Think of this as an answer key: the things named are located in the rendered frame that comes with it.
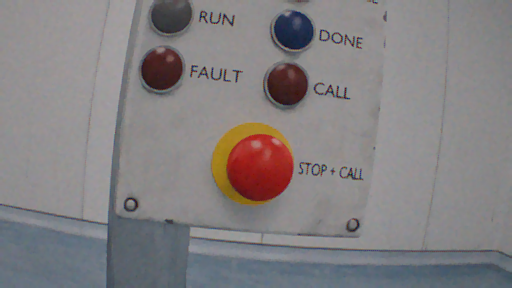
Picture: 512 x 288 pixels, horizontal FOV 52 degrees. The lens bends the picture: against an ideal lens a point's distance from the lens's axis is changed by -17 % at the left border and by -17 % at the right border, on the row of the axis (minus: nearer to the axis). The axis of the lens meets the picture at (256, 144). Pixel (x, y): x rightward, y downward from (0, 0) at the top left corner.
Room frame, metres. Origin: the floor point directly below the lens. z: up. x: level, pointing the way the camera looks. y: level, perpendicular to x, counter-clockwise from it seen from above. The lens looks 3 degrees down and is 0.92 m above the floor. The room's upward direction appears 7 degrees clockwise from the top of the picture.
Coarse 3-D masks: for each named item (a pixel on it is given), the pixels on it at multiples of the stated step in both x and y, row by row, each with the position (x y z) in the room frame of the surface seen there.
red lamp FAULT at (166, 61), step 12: (156, 48) 0.37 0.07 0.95; (168, 48) 0.38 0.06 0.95; (144, 60) 0.37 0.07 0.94; (156, 60) 0.37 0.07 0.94; (168, 60) 0.37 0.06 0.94; (180, 60) 0.38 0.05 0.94; (144, 72) 0.37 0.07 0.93; (156, 72) 0.37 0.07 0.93; (168, 72) 0.37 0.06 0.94; (180, 72) 0.38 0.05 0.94; (156, 84) 0.37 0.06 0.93; (168, 84) 0.37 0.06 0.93
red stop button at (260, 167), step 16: (240, 144) 0.37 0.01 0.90; (256, 144) 0.37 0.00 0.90; (272, 144) 0.37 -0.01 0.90; (240, 160) 0.36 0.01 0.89; (256, 160) 0.36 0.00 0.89; (272, 160) 0.37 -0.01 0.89; (288, 160) 0.37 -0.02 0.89; (240, 176) 0.36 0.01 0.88; (256, 176) 0.37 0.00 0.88; (272, 176) 0.37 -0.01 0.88; (288, 176) 0.37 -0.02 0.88; (240, 192) 0.37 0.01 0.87; (256, 192) 0.37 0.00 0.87; (272, 192) 0.37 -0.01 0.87
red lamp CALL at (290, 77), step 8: (280, 64) 0.39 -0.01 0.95; (288, 64) 0.39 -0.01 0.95; (272, 72) 0.39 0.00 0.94; (280, 72) 0.39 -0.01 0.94; (288, 72) 0.39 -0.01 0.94; (296, 72) 0.39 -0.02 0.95; (272, 80) 0.39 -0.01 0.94; (280, 80) 0.39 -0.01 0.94; (288, 80) 0.39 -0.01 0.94; (296, 80) 0.39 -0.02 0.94; (304, 80) 0.39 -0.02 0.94; (272, 88) 0.39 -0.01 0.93; (280, 88) 0.39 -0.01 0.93; (288, 88) 0.39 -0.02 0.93; (296, 88) 0.39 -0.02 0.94; (304, 88) 0.39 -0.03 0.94; (272, 96) 0.39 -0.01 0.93; (280, 96) 0.39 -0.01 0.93; (288, 96) 0.39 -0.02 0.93; (296, 96) 0.39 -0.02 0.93; (304, 96) 0.40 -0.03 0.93; (288, 104) 0.39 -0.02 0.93
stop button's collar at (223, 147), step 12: (228, 132) 0.39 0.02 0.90; (240, 132) 0.39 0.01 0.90; (252, 132) 0.39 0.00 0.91; (264, 132) 0.39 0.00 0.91; (276, 132) 0.39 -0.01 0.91; (216, 144) 0.39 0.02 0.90; (228, 144) 0.39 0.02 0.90; (288, 144) 0.40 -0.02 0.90; (216, 156) 0.39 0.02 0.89; (216, 168) 0.39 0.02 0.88; (312, 168) 0.40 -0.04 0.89; (216, 180) 0.39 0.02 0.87; (228, 192) 0.39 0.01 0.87; (252, 204) 0.39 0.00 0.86
